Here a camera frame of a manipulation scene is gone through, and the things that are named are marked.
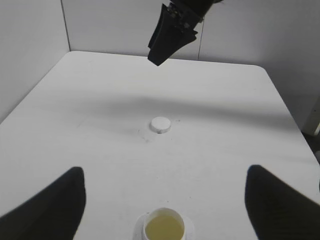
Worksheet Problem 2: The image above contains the white yili changqing yogurt bottle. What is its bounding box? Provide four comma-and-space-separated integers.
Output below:
131, 207, 195, 240

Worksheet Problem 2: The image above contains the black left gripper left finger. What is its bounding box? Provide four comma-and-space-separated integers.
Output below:
0, 166, 86, 240

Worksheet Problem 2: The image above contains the white ribbed bottle cap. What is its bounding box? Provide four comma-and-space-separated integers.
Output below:
149, 116, 172, 134

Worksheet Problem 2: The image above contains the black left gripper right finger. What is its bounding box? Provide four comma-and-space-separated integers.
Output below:
244, 165, 320, 240

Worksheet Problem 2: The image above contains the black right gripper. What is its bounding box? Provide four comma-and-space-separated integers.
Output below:
147, 0, 222, 66

